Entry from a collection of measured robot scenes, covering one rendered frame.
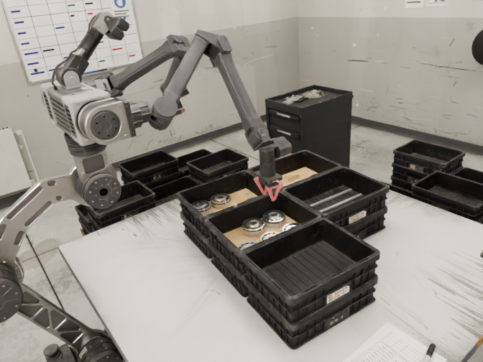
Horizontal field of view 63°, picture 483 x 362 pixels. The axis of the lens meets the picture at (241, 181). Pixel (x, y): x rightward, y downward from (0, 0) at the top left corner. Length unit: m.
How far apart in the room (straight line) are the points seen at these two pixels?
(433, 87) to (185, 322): 3.94
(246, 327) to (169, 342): 0.27
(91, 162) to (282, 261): 0.81
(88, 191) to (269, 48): 4.40
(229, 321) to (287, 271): 0.28
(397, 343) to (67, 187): 1.31
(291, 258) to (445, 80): 3.54
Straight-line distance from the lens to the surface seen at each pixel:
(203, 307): 1.61
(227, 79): 1.53
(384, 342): 1.49
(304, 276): 1.50
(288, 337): 1.42
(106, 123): 1.28
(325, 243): 1.67
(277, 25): 5.73
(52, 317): 1.99
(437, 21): 4.78
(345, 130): 3.63
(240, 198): 2.01
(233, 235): 1.73
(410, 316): 1.60
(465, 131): 4.82
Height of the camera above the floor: 1.80
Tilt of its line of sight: 26 degrees down
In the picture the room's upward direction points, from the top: 5 degrees counter-clockwise
